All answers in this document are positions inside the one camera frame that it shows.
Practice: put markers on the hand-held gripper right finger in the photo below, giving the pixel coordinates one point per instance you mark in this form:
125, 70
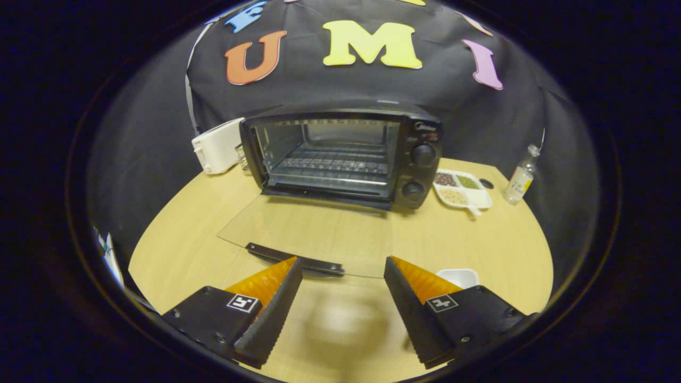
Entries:
409, 314

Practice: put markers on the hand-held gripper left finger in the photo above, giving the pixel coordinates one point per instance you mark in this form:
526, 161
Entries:
271, 319

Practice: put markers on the black toaster oven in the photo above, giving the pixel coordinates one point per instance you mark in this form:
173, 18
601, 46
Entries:
420, 175

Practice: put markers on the white toaster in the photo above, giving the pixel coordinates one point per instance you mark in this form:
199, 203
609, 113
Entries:
218, 149

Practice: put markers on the white rectangular tray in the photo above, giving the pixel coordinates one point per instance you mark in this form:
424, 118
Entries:
458, 276

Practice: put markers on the white divided dish with grains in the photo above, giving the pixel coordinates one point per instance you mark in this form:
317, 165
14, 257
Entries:
479, 198

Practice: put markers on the small black round cap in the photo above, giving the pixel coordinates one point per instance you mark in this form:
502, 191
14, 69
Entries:
486, 183

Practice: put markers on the clear plastic bottle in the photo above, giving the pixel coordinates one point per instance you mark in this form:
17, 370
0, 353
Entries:
520, 181

